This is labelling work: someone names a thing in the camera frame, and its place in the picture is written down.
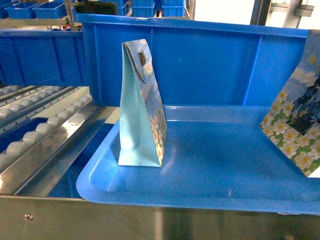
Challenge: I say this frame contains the steel conveyor frame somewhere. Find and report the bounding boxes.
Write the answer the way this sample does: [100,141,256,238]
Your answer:
[0,87,320,240]

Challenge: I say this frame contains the flower gift bag with figures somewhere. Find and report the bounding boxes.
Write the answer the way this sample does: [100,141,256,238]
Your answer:
[259,29,320,178]

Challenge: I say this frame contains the flower gift bag in tray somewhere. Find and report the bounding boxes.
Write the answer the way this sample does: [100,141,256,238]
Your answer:
[118,39,168,167]

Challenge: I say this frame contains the white roller conveyor rail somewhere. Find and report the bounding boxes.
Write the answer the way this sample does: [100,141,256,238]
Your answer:
[0,94,92,171]

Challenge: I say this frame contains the large blue plastic bin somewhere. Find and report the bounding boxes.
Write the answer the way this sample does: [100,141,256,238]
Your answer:
[76,13,308,107]

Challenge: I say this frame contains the blue plastic tray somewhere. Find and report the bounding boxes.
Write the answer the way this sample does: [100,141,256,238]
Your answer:
[76,105,320,215]

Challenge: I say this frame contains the blue bin on left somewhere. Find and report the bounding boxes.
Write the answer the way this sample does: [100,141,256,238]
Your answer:
[0,29,89,87]

